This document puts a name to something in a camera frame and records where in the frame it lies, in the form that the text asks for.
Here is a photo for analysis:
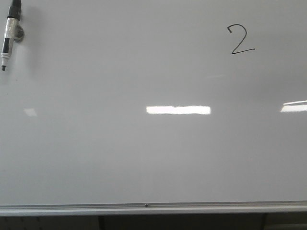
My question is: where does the black white whiteboard marker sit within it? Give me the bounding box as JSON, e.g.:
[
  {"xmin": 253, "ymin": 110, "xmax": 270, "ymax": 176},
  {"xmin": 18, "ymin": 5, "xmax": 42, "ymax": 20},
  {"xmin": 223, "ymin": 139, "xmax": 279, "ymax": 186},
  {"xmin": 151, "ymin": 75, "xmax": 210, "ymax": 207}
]
[{"xmin": 1, "ymin": 0, "xmax": 24, "ymax": 71}]

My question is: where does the white whiteboard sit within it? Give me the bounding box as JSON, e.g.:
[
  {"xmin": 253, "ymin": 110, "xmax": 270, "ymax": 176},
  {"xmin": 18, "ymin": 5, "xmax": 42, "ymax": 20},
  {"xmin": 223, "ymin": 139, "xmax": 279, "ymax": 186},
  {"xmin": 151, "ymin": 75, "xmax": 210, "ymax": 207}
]
[{"xmin": 0, "ymin": 0, "xmax": 307, "ymax": 205}]

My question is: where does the aluminium whiteboard tray rail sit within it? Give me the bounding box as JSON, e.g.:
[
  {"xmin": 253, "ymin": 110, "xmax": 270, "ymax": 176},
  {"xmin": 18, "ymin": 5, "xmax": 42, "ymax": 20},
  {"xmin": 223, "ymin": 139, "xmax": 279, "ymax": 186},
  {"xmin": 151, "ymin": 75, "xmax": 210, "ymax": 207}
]
[{"xmin": 0, "ymin": 201, "xmax": 307, "ymax": 217}]

